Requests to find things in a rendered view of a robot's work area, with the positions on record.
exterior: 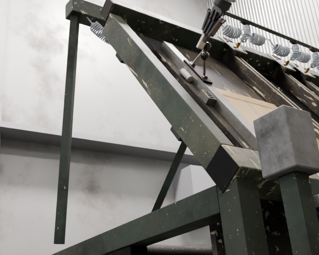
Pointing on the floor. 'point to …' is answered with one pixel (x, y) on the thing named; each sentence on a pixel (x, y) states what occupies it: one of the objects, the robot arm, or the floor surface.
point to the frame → (129, 249)
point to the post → (301, 214)
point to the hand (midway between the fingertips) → (202, 41)
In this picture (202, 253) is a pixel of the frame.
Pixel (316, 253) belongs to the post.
